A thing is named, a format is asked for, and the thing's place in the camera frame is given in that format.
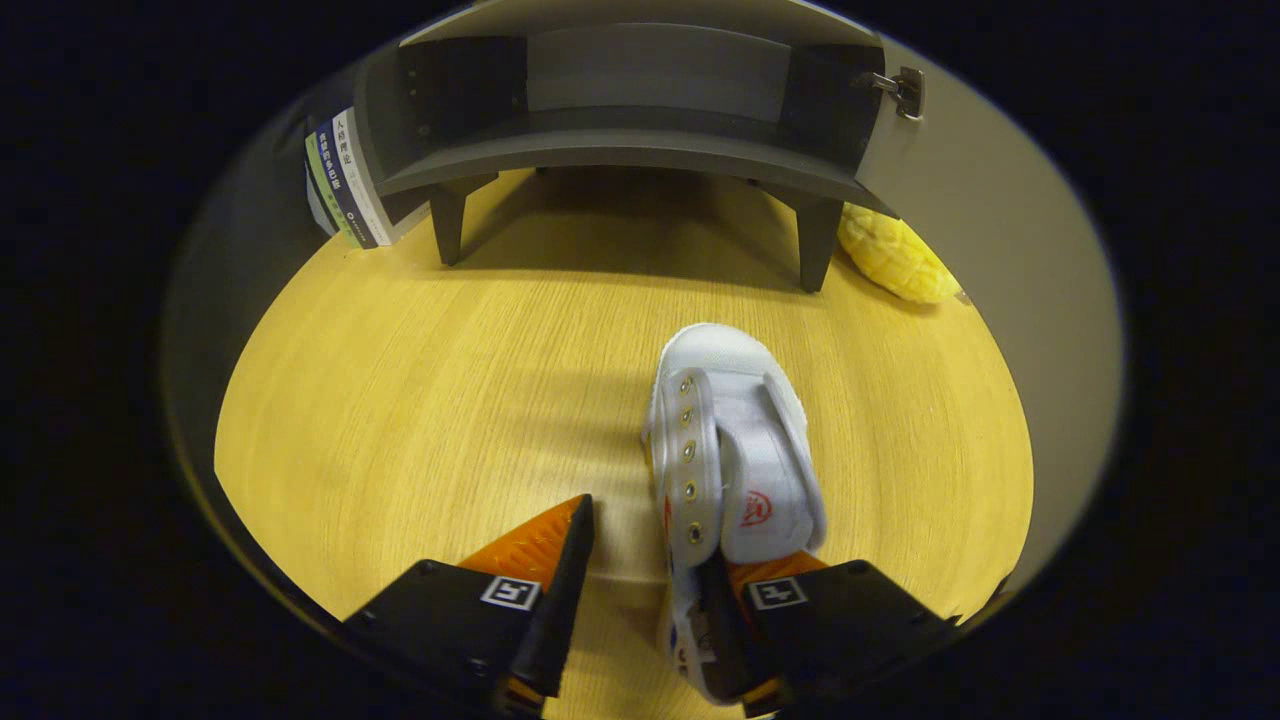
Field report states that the black backdrop cloth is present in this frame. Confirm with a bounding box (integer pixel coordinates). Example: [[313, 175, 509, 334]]
[[160, 70, 346, 641]]

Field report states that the dark blue spine book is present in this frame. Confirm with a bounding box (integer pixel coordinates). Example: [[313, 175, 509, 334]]
[[315, 118, 379, 249]]

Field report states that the white spine book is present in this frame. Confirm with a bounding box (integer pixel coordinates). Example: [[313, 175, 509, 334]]
[[333, 107, 406, 246]]

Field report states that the dark grey shoe cabinet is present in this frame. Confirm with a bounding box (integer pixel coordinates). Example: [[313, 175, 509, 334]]
[[355, 0, 901, 294]]

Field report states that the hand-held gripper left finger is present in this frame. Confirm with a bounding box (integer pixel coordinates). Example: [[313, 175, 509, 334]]
[[343, 493, 597, 719]]

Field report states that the white canvas shoe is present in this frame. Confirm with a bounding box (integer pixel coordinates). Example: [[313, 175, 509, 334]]
[[640, 322, 829, 706]]

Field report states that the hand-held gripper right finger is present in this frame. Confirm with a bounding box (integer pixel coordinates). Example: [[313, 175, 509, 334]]
[[695, 548, 961, 719]]

